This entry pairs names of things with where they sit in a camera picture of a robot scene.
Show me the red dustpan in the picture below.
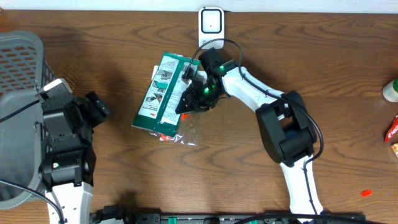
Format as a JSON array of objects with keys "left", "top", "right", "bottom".
[{"left": 149, "top": 62, "right": 200, "bottom": 146}]

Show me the green grip gloves package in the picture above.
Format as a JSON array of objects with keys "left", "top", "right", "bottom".
[{"left": 132, "top": 52, "right": 200, "bottom": 137}]

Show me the red snack stick packet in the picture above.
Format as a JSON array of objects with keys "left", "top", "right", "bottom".
[{"left": 384, "top": 115, "right": 398, "bottom": 142}]

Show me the orange tissue pack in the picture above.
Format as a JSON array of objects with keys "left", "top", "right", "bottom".
[{"left": 391, "top": 143, "right": 398, "bottom": 157}]

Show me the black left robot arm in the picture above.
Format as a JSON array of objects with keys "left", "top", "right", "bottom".
[{"left": 39, "top": 91, "right": 110, "bottom": 223}]

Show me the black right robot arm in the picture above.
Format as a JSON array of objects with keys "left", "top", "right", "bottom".
[{"left": 175, "top": 48, "right": 323, "bottom": 215}]

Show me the white barcode scanner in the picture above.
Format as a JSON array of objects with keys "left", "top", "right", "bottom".
[{"left": 198, "top": 7, "right": 225, "bottom": 50}]

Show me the grey plastic basket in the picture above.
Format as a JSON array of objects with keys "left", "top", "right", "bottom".
[{"left": 1, "top": 30, "right": 56, "bottom": 194}]

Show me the red sticker on table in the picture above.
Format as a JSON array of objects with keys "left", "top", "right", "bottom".
[{"left": 361, "top": 189, "right": 373, "bottom": 197}]

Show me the black right camera cable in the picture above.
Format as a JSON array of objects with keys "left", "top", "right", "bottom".
[{"left": 183, "top": 38, "right": 325, "bottom": 218}]

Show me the black camera cable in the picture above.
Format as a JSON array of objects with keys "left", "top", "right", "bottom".
[
  {"left": 183, "top": 38, "right": 325, "bottom": 218},
  {"left": 0, "top": 99, "right": 68, "bottom": 224}
]

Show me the black left camera cable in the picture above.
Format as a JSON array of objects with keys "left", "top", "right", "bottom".
[{"left": 0, "top": 99, "right": 68, "bottom": 224}]

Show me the black mounting rail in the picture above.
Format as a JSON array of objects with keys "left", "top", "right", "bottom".
[{"left": 89, "top": 205, "right": 367, "bottom": 224}]

